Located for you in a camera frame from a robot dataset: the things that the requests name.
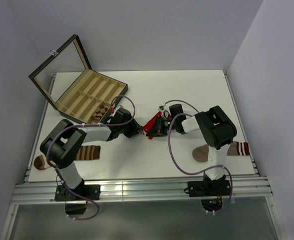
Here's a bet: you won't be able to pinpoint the tan argyle sock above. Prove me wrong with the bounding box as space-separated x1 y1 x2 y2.
90 104 108 124

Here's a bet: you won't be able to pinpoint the tan sock maroon stripes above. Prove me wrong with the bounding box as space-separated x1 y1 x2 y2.
192 140 250 163

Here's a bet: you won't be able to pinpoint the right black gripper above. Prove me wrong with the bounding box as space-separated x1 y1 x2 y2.
147 115 177 138

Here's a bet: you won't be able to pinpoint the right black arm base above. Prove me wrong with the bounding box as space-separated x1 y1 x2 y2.
184 174 233 213

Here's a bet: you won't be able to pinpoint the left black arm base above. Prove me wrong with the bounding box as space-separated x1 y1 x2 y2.
54 184 100 216

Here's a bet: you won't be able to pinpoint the brown striped sock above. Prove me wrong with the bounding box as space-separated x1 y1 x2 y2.
33 145 101 170

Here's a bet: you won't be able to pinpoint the red christmas sock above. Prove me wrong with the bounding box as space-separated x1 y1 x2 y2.
143 111 162 136

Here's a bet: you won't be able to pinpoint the black compartment display box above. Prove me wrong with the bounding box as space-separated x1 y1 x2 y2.
29 34 128 124

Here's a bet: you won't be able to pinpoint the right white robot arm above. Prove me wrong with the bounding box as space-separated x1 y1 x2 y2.
144 104 237 195

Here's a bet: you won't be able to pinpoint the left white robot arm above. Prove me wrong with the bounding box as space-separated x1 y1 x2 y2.
40 107 143 200

